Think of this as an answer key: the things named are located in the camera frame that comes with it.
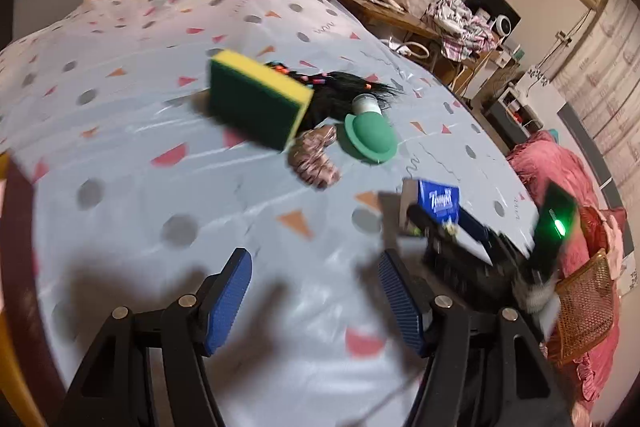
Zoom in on blue tissue pack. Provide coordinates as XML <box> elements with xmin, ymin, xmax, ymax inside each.
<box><xmin>401</xmin><ymin>178</ymin><xmax>461</xmax><ymax>228</ymax></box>

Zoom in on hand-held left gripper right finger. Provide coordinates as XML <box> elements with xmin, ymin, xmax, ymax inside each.
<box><xmin>378</xmin><ymin>249</ymin><xmax>571</xmax><ymax>427</ymax></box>

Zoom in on pink satin scrunchie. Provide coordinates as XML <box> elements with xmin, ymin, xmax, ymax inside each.
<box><xmin>286</xmin><ymin>126</ymin><xmax>342</xmax><ymax>188</ymax></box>

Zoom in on red blanket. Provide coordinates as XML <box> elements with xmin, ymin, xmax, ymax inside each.
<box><xmin>507</xmin><ymin>131</ymin><xmax>628</xmax><ymax>403</ymax></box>

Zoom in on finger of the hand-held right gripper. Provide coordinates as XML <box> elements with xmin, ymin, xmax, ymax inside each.
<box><xmin>406</xmin><ymin>203</ymin><xmax>453</xmax><ymax>244</ymax></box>
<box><xmin>457</xmin><ymin>209</ymin><xmax>493</xmax><ymax>253</ymax></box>

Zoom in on patterned plastic tablecloth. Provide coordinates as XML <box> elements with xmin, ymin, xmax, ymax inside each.
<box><xmin>0</xmin><ymin>0</ymin><xmax>538</xmax><ymax>427</ymax></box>

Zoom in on pile of clothes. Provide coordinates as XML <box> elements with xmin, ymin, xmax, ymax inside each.
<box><xmin>425</xmin><ymin>0</ymin><xmax>496</xmax><ymax>62</ymax></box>

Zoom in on green yellow sponge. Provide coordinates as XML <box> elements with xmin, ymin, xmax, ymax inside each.
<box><xmin>207</xmin><ymin>49</ymin><xmax>315</xmax><ymax>152</ymax></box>

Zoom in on green hat-shaped holder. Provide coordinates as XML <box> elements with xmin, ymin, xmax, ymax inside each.
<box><xmin>344</xmin><ymin>112</ymin><xmax>398</xmax><ymax>165</ymax></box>

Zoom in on black beaded hair braid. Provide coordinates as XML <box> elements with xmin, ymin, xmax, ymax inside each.
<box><xmin>302</xmin><ymin>71</ymin><xmax>403</xmax><ymax>130</ymax></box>

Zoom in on white shelf unit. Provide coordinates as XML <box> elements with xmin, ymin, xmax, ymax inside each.
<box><xmin>495</xmin><ymin>72</ymin><xmax>556</xmax><ymax>148</ymax></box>

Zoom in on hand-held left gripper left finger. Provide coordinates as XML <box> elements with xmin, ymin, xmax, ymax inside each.
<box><xmin>55</xmin><ymin>248</ymin><xmax>253</xmax><ymax>427</ymax></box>

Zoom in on orange mesh basket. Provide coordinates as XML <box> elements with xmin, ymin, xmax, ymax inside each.
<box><xmin>547</xmin><ymin>249</ymin><xmax>615</xmax><ymax>365</ymax></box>

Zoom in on small white jar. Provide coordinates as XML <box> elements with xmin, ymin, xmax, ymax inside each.
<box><xmin>351</xmin><ymin>94</ymin><xmax>385</xmax><ymax>116</ymax></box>

